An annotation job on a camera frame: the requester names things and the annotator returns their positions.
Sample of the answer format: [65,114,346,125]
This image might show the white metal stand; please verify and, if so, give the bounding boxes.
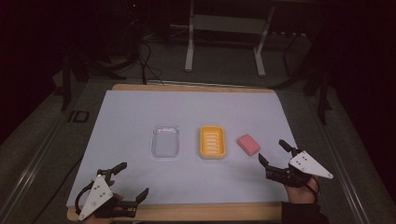
[184,0,276,78]

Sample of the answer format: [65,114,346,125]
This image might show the pink soap bar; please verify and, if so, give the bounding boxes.
[236,133,262,157]

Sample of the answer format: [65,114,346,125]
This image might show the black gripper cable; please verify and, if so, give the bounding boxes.
[74,181,95,217]
[305,175,320,202]

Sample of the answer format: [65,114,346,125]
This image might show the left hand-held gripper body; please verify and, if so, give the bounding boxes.
[78,168,138,222]

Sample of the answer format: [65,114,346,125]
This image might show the dark rectangular floor plate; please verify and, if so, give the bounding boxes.
[67,109,91,123]

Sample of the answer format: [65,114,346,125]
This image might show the person's left hand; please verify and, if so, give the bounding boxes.
[81,179,126,224]

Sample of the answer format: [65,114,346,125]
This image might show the pale blue table mat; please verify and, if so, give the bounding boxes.
[66,90,298,207]

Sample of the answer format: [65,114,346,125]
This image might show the person's right hand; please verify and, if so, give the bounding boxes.
[285,175,320,205]

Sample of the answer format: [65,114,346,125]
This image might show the yellow soap dish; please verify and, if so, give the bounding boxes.
[198,125,227,160]

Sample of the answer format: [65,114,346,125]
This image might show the clear plastic soap dish lid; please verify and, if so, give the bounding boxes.
[150,124,181,160]

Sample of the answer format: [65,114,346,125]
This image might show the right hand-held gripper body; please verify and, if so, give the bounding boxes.
[265,149,334,189]

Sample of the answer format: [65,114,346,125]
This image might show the black tripod stand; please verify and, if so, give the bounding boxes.
[270,31,333,126]
[53,50,127,112]

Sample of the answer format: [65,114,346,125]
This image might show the black floor cables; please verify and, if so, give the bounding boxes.
[125,18,165,86]

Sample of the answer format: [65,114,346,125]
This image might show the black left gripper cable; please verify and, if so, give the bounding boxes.
[74,181,95,217]

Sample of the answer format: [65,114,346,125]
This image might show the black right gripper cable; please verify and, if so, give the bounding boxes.
[305,175,320,202]

